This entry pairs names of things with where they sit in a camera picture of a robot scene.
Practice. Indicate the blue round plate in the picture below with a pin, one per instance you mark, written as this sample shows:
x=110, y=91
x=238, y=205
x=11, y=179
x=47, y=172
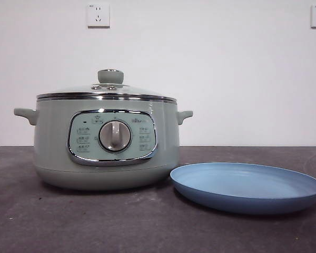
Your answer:
x=247, y=187

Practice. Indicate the glass lid with green knob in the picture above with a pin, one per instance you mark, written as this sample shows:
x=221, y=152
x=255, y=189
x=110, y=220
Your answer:
x=110, y=76

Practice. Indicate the pale green electric steamer pot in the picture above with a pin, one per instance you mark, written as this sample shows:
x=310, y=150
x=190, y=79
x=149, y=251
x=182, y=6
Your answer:
x=55, y=137

